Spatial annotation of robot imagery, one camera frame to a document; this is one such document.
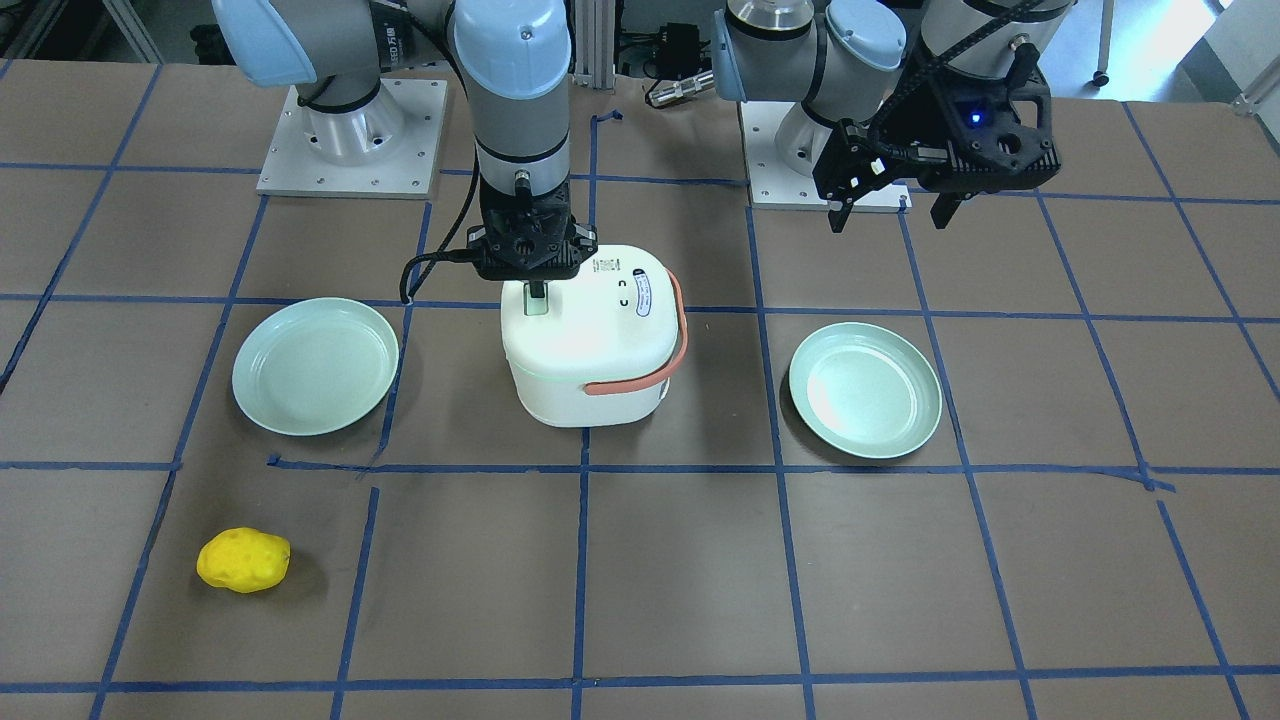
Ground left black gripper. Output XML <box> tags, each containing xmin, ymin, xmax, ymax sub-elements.
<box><xmin>815</xmin><ymin>65</ymin><xmax>1062</xmax><ymax>234</ymax></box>

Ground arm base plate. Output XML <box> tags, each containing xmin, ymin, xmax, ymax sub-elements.
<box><xmin>256</xmin><ymin>79</ymin><xmax>451</xmax><ymax>200</ymax></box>
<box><xmin>739</xmin><ymin>100</ymin><xmax>913</xmax><ymax>214</ymax></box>

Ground yellow toy lemon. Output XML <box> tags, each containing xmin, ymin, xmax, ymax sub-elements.
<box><xmin>195</xmin><ymin>527</ymin><xmax>291</xmax><ymax>594</ymax></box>

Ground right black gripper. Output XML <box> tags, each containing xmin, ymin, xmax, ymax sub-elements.
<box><xmin>466</xmin><ymin>179</ymin><xmax>599</xmax><ymax>300</ymax></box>

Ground green plate far side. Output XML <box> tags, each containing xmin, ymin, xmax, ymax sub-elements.
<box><xmin>788</xmin><ymin>322</ymin><xmax>943</xmax><ymax>460</ymax></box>

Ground green plate near lemon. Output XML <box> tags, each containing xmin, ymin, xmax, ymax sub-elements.
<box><xmin>230</xmin><ymin>297</ymin><xmax>399</xmax><ymax>437</ymax></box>

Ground aluminium frame post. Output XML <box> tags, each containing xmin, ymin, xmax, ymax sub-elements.
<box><xmin>567</xmin><ymin>0</ymin><xmax>618</xmax><ymax>94</ymax></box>

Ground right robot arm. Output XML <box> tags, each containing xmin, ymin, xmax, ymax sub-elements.
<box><xmin>212</xmin><ymin>1</ymin><xmax>598</xmax><ymax>304</ymax></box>

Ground white rice cooker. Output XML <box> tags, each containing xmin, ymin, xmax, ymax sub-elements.
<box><xmin>500</xmin><ymin>245</ymin><xmax>689</xmax><ymax>428</ymax></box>

